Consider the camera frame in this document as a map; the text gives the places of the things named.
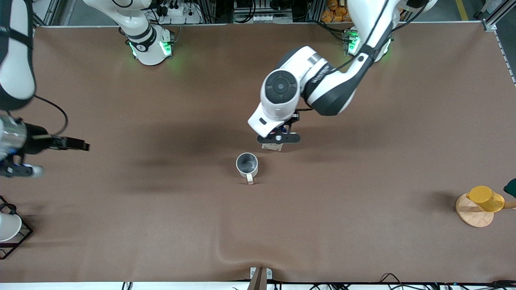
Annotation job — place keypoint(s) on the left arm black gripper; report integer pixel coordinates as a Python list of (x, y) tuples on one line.
[(292, 120)]

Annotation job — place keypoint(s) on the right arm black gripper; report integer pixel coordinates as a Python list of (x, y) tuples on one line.
[(35, 143)]

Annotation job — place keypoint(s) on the blue milk carton green cap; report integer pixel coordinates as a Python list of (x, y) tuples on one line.
[(272, 147)]

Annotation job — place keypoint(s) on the white ribbed mug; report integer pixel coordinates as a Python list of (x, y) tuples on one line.
[(246, 164)]

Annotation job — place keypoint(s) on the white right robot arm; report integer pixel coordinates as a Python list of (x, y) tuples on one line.
[(16, 60)]

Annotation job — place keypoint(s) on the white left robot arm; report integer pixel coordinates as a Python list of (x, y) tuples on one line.
[(274, 108)]

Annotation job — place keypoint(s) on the white cup in rack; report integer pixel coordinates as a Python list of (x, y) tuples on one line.
[(8, 227)]

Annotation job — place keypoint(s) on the yellow cup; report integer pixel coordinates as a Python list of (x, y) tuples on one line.
[(487, 199)]

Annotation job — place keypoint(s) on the dark green cup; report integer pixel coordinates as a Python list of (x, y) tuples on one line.
[(511, 188)]

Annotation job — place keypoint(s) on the white empty power strip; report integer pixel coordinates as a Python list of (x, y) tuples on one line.
[(266, 18)]

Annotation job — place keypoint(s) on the orange snack bag pile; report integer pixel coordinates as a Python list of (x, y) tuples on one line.
[(334, 12)]

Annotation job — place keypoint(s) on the white power strip black plugs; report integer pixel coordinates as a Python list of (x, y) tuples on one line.
[(177, 11)]

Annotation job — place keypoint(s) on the wooden mug stand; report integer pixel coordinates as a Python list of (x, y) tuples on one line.
[(473, 215)]

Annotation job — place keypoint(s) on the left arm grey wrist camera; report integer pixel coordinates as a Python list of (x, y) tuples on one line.
[(278, 138)]

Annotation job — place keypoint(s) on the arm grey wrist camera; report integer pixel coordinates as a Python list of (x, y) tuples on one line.
[(278, 138), (24, 170)]

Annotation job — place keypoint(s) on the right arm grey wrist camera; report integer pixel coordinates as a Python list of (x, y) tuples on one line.
[(24, 170)]

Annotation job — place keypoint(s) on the grey metal table bracket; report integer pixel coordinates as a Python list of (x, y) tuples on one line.
[(260, 276)]

